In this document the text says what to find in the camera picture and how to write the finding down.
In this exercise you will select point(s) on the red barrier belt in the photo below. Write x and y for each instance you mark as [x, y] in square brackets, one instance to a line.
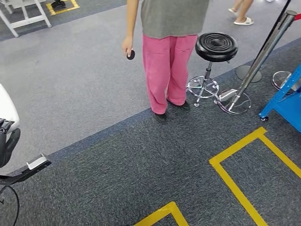
[298, 16]

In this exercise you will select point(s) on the black pole stand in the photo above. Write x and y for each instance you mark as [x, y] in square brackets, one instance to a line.
[249, 74]

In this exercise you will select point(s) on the person's right forearm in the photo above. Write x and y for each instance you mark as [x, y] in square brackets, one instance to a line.
[132, 18]

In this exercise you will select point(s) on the person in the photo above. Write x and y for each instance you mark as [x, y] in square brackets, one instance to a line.
[169, 62]
[243, 14]

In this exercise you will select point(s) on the person's right hand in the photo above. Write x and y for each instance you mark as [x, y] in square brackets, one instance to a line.
[127, 44]

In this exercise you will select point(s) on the white folding table frame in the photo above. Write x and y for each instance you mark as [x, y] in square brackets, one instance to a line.
[28, 18]

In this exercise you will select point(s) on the yellow floor tape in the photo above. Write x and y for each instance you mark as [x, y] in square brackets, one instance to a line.
[73, 5]
[234, 187]
[169, 212]

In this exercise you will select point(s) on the blue metal shelf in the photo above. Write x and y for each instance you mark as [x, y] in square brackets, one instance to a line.
[288, 106]

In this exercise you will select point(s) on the white curved plastic part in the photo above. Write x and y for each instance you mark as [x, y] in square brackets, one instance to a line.
[8, 109]

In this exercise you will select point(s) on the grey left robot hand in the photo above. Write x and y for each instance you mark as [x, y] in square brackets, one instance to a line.
[7, 146]

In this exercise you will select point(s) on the black round object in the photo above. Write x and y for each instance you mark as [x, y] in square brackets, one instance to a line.
[131, 55]

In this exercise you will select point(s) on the black round stool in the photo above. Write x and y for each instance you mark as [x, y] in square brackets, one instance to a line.
[216, 46]

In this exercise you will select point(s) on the chrome stanchion post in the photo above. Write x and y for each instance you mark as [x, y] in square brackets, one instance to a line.
[281, 79]
[256, 65]

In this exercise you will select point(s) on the black shoes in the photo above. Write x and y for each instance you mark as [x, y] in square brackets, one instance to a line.
[58, 4]

